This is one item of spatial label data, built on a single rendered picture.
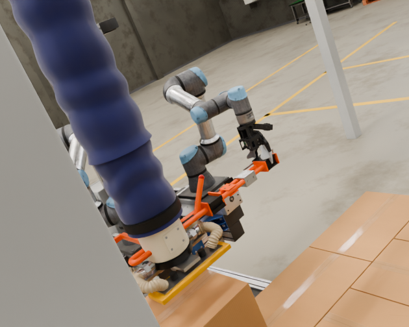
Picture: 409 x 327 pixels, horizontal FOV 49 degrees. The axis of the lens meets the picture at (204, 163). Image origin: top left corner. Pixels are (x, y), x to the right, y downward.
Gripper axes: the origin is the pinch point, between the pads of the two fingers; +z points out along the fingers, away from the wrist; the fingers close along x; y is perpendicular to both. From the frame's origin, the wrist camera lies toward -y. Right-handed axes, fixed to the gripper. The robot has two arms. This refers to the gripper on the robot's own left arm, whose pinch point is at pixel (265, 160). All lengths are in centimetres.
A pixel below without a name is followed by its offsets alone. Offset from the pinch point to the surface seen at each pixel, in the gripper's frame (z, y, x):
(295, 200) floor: 123, -138, -141
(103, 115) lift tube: -52, 65, 11
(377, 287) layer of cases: 67, -9, 33
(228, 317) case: 33, 58, 20
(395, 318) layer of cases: 67, 5, 48
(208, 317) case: 28, 65, 19
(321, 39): 6, -264, -163
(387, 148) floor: 122, -242, -105
